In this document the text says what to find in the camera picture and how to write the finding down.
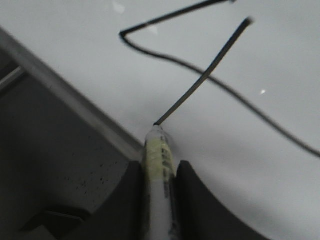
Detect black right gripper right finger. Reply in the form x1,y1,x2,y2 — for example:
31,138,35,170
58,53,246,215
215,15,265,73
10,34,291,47
175,160,266,240

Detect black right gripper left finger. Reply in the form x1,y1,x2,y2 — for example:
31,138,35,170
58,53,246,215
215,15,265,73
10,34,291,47
20,161,145,240

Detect grey whiteboard frame rail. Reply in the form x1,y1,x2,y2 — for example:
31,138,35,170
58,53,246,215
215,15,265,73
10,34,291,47
0,27,144,162

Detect white black-tipped whiteboard marker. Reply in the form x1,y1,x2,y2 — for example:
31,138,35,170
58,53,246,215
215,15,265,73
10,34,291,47
141,124,180,240

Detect white whiteboard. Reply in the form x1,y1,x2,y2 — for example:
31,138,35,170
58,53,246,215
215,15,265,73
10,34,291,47
0,0,320,240

